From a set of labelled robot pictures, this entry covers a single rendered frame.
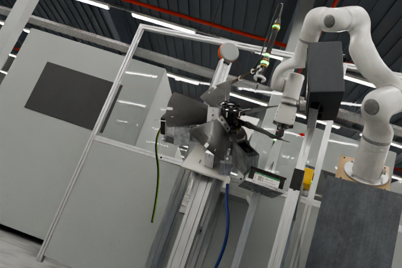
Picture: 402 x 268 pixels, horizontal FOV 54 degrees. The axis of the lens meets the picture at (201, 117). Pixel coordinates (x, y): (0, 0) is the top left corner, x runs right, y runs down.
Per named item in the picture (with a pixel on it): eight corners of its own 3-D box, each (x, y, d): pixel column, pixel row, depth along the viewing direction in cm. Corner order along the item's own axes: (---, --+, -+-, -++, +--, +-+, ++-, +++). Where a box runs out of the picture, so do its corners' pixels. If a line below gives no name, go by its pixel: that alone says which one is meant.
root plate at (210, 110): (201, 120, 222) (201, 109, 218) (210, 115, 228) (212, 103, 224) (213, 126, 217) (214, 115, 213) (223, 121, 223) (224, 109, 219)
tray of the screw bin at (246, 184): (237, 187, 197) (237, 186, 197) (271, 199, 196) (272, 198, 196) (244, 181, 175) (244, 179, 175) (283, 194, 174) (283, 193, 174)
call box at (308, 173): (291, 188, 236) (295, 171, 239) (308, 192, 233) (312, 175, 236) (291, 182, 222) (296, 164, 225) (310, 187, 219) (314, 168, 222)
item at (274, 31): (261, 59, 230) (271, 29, 236) (266, 62, 231) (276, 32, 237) (264, 57, 227) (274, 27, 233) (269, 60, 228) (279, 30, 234)
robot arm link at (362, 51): (375, 122, 163) (396, 113, 172) (401, 111, 154) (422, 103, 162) (323, 17, 172) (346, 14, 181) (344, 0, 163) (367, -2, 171)
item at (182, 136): (173, 144, 231) (175, 140, 235) (189, 147, 231) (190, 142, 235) (174, 126, 225) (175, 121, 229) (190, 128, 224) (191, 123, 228)
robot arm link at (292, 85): (280, 95, 199) (299, 100, 198) (287, 70, 199) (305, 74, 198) (279, 96, 207) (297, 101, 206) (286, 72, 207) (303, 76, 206)
